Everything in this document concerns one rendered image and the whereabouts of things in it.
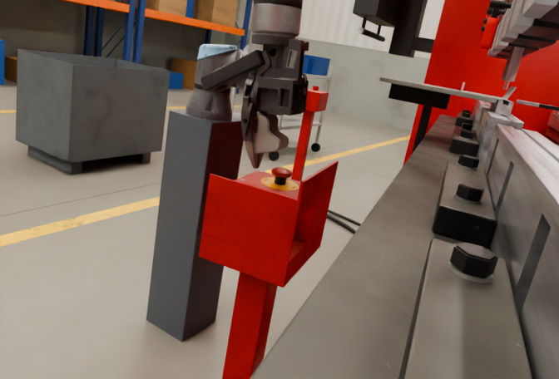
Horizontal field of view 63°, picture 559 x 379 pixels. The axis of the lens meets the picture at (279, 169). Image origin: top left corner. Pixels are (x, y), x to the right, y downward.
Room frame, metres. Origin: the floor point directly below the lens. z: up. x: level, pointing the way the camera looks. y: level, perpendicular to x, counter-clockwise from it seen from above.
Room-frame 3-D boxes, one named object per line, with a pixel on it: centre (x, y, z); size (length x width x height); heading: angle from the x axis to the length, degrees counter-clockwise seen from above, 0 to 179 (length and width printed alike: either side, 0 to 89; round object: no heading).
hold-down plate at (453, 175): (0.56, -0.24, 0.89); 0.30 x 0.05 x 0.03; 160
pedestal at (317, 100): (2.99, -0.13, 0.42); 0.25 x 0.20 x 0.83; 70
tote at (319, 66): (4.90, -0.01, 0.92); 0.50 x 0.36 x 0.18; 61
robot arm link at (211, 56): (1.47, 0.25, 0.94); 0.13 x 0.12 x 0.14; 96
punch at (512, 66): (1.11, -0.49, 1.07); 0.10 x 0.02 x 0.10; 160
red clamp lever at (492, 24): (0.99, -0.38, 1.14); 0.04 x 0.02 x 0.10; 70
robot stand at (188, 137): (1.47, 0.26, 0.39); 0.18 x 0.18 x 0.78; 61
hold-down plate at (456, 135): (1.09, -0.42, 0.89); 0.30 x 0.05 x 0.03; 160
